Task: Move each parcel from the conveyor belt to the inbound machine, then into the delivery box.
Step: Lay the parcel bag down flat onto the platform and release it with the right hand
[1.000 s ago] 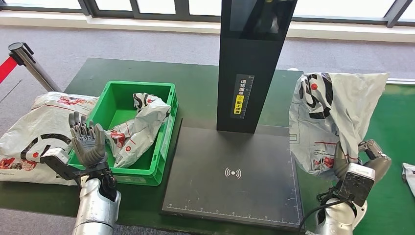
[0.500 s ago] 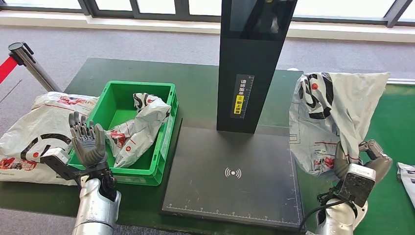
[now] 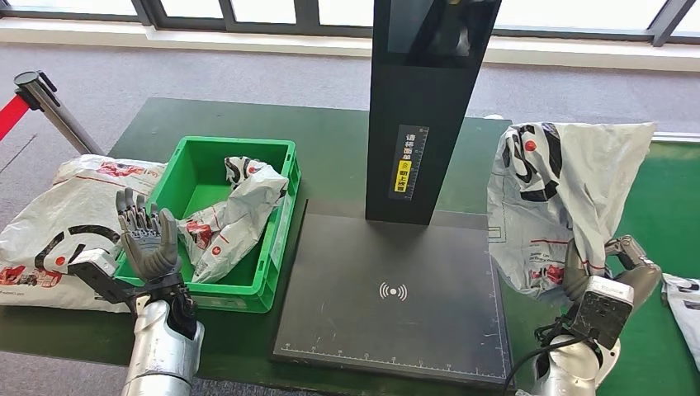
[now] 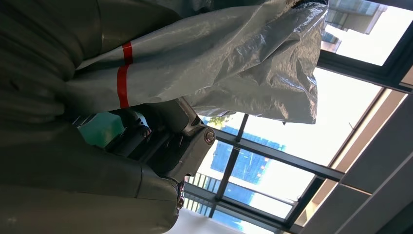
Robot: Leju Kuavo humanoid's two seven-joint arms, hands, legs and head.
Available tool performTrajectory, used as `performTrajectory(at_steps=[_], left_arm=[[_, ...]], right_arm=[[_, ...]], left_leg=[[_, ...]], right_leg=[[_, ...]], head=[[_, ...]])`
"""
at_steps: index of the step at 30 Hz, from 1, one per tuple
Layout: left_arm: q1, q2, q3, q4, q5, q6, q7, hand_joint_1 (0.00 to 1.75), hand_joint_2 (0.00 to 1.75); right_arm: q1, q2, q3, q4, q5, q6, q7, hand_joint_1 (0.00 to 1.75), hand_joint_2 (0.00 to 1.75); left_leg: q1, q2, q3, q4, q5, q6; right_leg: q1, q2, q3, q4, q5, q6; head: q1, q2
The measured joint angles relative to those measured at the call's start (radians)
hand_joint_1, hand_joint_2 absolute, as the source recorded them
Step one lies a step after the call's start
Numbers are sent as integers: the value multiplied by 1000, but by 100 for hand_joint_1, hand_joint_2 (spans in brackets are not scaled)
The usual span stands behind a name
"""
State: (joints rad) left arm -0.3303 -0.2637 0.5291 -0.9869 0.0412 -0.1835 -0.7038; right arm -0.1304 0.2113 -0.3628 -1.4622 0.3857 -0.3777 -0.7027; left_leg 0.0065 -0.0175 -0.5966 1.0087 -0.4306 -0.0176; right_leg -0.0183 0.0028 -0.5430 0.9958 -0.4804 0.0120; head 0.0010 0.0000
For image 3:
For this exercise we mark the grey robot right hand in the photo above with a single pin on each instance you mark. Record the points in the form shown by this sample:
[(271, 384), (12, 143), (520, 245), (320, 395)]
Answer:
[(645, 273)]

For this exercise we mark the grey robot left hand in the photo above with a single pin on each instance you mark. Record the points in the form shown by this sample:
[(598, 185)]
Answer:
[(150, 248)]

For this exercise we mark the small white parcel bag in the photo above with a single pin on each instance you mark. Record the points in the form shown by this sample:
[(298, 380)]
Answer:
[(235, 218)]

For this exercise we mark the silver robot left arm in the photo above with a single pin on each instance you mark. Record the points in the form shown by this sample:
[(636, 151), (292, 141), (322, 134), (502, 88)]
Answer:
[(161, 350)]

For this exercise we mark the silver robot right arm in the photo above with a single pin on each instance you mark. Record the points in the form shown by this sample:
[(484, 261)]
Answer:
[(574, 366)]

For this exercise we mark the large white parcel bag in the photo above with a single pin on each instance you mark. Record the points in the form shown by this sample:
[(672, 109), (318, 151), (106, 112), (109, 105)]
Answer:
[(60, 213)]

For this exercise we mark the red barrier belt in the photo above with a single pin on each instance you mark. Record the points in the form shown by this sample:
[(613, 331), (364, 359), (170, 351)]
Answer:
[(12, 116)]

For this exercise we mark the black inbound scanner machine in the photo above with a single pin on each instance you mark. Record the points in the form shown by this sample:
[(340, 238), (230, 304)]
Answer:
[(377, 262)]

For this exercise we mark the green plastic crate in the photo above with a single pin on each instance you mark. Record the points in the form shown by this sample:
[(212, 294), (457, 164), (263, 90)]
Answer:
[(268, 273)]

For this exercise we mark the dark green table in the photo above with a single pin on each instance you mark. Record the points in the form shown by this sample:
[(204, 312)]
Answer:
[(328, 142)]

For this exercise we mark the white window sill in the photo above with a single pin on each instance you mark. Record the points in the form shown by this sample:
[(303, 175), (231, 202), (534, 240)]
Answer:
[(218, 41)]

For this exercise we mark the black yellow ruler sticker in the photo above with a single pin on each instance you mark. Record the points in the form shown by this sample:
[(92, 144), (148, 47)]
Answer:
[(408, 163)]

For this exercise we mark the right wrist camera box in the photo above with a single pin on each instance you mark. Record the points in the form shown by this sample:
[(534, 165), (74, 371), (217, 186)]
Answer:
[(601, 311)]

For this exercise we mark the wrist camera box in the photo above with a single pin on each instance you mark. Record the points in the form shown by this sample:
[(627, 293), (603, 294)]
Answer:
[(93, 268), (601, 311)]

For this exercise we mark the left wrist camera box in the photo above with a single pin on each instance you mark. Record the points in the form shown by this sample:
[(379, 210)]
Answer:
[(93, 268)]

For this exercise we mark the silver stanchion post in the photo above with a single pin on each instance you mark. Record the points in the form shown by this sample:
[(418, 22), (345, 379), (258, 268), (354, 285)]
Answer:
[(54, 112)]

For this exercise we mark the dark window frame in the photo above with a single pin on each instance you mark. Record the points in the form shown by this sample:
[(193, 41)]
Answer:
[(306, 19)]

